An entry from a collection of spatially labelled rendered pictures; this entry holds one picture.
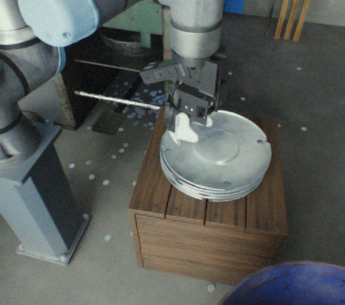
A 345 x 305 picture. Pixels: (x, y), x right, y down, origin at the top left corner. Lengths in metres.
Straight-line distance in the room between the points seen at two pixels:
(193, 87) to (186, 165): 0.32
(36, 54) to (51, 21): 0.39
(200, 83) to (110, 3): 0.19
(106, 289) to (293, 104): 1.20
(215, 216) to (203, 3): 0.50
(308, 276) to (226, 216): 0.22
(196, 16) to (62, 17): 0.17
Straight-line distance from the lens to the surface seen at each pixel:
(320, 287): 0.71
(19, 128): 0.79
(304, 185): 1.35
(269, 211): 0.81
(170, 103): 0.53
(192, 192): 0.79
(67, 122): 1.53
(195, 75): 0.51
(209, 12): 0.45
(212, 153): 0.83
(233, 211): 0.79
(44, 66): 0.78
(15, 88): 0.75
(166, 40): 1.05
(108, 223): 1.18
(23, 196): 0.87
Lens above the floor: 1.01
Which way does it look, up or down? 44 degrees down
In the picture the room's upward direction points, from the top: straight up
